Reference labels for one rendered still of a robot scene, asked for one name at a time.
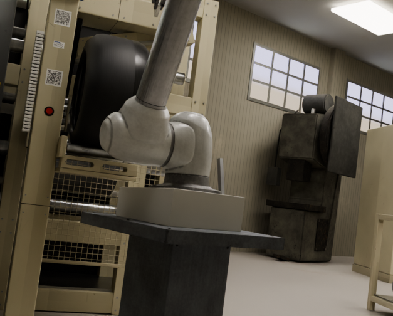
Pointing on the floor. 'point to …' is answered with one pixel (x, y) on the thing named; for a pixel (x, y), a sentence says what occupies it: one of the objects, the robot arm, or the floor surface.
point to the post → (40, 166)
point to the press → (313, 175)
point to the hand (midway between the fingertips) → (157, 9)
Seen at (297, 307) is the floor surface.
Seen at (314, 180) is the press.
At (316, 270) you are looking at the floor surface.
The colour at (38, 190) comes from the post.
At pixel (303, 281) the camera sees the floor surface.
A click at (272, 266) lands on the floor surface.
